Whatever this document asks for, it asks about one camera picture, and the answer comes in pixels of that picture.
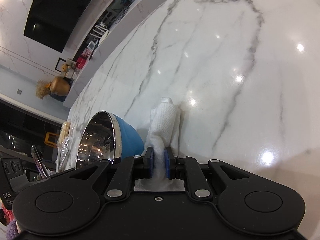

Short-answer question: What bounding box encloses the crumpled foil wrapper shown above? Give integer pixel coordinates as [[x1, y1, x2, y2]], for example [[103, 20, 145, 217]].
[[56, 120, 73, 172]]

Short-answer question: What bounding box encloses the gold vase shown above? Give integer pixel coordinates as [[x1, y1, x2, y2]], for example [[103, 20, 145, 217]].
[[50, 76, 71, 96]]

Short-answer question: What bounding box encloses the white paper towel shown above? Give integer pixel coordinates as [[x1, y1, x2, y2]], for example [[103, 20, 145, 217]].
[[135, 98, 184, 191]]

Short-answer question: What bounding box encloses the white wifi router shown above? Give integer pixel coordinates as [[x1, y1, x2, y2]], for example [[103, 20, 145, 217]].
[[89, 23, 109, 46]]

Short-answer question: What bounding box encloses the black photo frame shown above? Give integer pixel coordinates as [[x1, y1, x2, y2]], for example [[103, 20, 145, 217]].
[[55, 58, 66, 73]]

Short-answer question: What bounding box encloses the black wall television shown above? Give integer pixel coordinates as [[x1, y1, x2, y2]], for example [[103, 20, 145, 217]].
[[23, 0, 91, 53]]

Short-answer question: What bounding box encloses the red pink box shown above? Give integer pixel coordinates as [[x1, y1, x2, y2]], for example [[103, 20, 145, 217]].
[[76, 48, 92, 69]]

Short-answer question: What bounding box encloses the blue stainless steel bowl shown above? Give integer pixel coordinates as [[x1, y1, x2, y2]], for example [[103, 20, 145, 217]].
[[75, 111, 144, 169]]

